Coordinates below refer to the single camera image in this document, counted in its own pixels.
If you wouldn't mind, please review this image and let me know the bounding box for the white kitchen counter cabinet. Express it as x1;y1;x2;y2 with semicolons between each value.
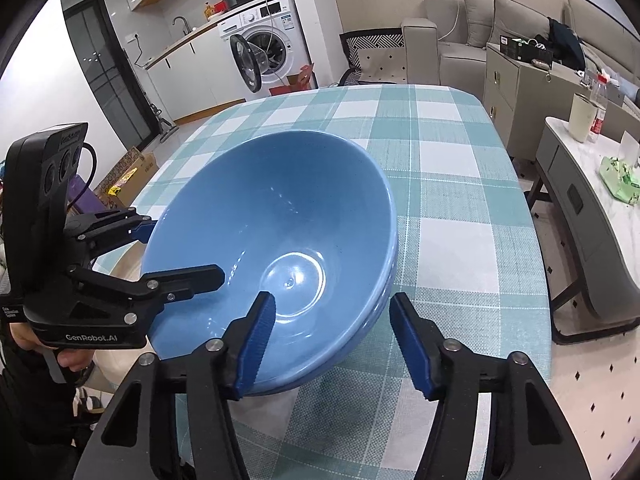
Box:
145;22;251;123

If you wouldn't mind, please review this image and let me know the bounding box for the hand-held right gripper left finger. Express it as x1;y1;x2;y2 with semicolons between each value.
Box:
87;290;277;480

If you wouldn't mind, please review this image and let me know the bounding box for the grey drawer cabinet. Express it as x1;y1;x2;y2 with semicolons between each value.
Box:
482;42;601;161

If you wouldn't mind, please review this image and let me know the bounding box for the white marble coffee table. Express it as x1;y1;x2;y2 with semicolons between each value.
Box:
525;116;640;345

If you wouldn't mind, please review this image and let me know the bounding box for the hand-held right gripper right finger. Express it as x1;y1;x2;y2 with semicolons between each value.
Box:
389;292;591;480

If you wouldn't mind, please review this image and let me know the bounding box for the grey sofa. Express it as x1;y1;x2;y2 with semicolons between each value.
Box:
402;0;640;91

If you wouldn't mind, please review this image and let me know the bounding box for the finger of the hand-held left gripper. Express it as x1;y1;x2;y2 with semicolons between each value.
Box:
62;207;153;261
67;264;226;311

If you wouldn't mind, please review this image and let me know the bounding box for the teal plaid tablecloth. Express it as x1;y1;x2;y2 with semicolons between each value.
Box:
107;84;553;480

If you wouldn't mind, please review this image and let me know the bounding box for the red cardboard box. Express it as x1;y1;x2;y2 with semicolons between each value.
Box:
269;62;318;97

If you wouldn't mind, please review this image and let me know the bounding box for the brown cardboard box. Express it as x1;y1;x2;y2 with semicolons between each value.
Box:
95;146;160;211

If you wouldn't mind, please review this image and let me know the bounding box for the cream tumbler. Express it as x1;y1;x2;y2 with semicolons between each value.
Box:
570;92;601;143

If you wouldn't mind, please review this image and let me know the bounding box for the person's left hand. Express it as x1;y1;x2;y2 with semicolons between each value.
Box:
9;321;97;376

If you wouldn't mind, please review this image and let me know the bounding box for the green tissue pack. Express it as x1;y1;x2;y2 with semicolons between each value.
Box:
600;130;640;206

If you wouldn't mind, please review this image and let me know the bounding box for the grey floor mop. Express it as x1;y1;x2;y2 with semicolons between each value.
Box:
149;104;180;142

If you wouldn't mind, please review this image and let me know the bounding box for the dark jacket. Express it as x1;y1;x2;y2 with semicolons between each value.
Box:
547;17;586;71

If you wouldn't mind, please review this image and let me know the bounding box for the blue bowl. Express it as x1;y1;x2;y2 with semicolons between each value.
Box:
140;131;399;383
245;230;401;396

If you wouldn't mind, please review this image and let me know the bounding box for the yellow foil packet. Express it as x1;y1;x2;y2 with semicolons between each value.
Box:
107;170;133;196

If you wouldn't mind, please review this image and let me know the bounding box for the clear plastic bottle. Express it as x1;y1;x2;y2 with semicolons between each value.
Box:
587;72;613;143

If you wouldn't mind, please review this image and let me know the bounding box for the grey sofa cushion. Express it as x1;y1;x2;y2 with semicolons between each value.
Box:
487;0;551;53
460;0;496;46

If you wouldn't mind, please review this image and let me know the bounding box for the black box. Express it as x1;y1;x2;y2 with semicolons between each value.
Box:
500;35;553;63

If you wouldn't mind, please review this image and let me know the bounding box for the white washing machine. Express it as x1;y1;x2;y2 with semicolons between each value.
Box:
217;0;311;95

